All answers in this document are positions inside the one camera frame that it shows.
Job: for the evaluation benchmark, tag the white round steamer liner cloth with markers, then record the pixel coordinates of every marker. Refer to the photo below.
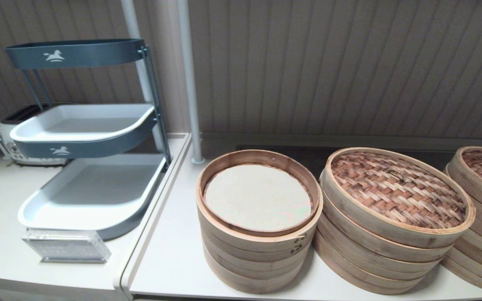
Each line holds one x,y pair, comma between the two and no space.
257,196

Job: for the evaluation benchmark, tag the black recessed cooktop panel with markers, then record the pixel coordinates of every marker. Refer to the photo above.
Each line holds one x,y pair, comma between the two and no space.
308,154

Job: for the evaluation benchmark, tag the white metal support pole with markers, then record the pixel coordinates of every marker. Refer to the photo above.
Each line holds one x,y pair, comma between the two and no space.
188,83
129,16

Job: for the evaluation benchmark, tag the dark grey white-lined rack tray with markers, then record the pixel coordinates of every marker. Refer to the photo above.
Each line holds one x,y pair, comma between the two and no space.
90,54
94,192
82,125

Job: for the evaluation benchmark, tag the clear acrylic warning sign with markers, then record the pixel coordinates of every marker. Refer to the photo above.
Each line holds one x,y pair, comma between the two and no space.
67,246

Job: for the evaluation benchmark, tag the white retro toaster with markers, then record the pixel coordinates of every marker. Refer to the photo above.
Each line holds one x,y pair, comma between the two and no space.
4,133

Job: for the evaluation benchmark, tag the dark grey metal rack frame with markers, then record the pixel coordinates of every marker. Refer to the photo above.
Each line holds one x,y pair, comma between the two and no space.
152,83

